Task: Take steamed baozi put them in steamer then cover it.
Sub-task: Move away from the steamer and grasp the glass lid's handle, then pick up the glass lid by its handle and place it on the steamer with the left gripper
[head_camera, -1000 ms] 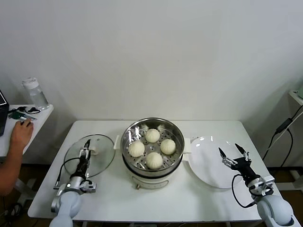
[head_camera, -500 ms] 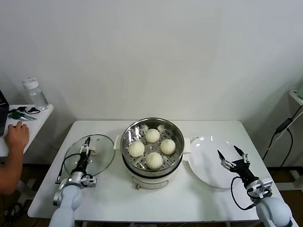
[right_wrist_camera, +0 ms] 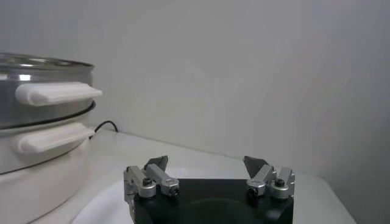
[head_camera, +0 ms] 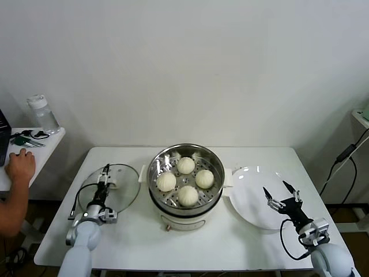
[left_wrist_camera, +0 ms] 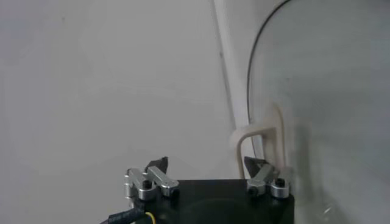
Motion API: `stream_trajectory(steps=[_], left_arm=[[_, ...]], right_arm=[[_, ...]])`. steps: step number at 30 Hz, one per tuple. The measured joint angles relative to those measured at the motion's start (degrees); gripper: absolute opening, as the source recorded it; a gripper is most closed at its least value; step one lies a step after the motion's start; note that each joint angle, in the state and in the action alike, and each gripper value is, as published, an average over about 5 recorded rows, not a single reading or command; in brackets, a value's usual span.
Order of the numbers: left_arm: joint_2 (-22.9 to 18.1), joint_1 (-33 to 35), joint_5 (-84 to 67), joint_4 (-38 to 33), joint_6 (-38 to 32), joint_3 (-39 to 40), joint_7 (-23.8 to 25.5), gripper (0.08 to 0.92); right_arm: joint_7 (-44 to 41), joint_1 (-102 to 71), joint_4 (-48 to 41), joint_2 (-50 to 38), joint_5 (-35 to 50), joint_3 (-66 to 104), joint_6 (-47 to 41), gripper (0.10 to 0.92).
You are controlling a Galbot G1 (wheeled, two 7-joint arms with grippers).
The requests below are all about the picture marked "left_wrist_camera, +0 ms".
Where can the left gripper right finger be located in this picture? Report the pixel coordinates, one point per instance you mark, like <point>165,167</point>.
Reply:
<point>265,179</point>

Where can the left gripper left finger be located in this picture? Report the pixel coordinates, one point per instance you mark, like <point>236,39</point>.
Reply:
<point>158,179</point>

